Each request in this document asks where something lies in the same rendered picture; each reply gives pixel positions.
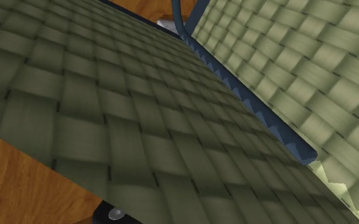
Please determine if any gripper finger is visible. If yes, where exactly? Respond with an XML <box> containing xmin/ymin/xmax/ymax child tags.
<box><xmin>92</xmin><ymin>200</ymin><xmax>144</xmax><ymax>224</ymax></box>

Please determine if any green woven chair blue frame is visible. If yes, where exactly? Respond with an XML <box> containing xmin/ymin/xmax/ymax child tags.
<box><xmin>0</xmin><ymin>0</ymin><xmax>359</xmax><ymax>224</ymax></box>

